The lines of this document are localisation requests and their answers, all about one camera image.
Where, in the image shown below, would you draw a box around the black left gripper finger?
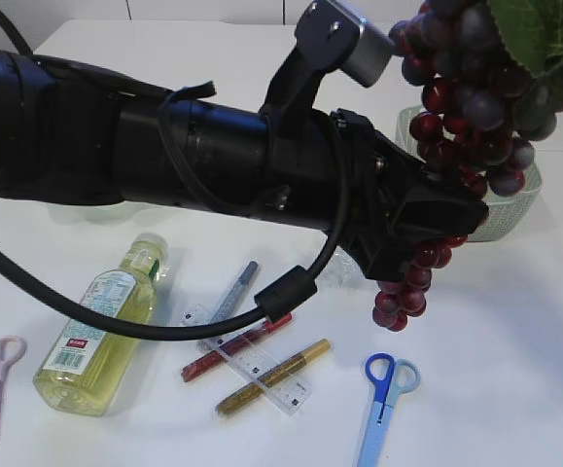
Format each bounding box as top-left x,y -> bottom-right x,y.
366,258 -> 413,282
391,171 -> 489,241

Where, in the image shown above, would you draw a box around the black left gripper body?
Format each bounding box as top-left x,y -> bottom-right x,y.
329,107 -> 433,283

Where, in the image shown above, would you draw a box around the purple artificial grape bunch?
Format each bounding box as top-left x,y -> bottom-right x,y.
371,0 -> 563,334

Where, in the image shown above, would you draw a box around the yellow tea drink bottle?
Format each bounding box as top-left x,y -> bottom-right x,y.
33,233 -> 168,416

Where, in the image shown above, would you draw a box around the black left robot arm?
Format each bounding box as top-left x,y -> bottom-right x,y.
0,45 -> 488,281

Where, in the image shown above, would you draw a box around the green woven plastic basket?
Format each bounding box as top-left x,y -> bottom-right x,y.
395,105 -> 543,242

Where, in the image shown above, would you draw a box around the gold glitter pen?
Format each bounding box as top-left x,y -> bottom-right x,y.
215,339 -> 331,417

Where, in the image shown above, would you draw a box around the silver glitter pen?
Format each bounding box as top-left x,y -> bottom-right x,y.
197,261 -> 259,324

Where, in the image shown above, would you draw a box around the clear plastic ruler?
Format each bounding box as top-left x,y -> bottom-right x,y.
181,315 -> 311,417

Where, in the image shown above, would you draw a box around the red glitter pen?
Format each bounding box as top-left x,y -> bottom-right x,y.
181,314 -> 293,382

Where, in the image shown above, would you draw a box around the blue scissors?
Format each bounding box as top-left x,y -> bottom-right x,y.
357,353 -> 421,466

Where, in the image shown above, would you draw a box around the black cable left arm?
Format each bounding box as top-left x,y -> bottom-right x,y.
0,80 -> 353,342

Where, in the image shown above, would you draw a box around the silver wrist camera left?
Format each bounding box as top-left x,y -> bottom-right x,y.
260,0 -> 399,137

